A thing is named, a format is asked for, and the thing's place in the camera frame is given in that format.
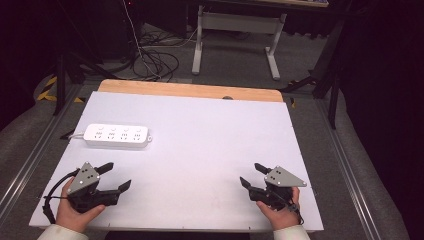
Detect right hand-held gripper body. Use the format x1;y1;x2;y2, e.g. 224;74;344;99
249;165;308;212

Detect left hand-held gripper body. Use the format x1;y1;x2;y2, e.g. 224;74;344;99
66;161;120;214

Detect person's left hand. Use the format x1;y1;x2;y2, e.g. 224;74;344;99
55;177;107;234

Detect person's right hand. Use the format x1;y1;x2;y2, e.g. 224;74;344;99
255;186;301;231

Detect white power strip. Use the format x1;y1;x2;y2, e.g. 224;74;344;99
83;123;153;150

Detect wooden table board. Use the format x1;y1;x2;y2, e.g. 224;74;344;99
97;79;284;103

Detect black metal stand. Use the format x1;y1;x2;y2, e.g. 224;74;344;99
53;0;118;116
279;13;348;130

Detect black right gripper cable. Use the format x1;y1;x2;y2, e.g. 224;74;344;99
271;187;305;226

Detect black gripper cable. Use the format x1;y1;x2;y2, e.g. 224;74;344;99
271;187;305;226
41;168;81;225

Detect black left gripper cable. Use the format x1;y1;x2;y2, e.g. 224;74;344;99
41;168;81;225

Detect black floor cables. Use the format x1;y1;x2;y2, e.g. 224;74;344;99
106;23;214;83

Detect white hanging cable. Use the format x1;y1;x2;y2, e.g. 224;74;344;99
121;0;162;81

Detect white desk frame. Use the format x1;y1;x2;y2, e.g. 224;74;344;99
191;4;288;82

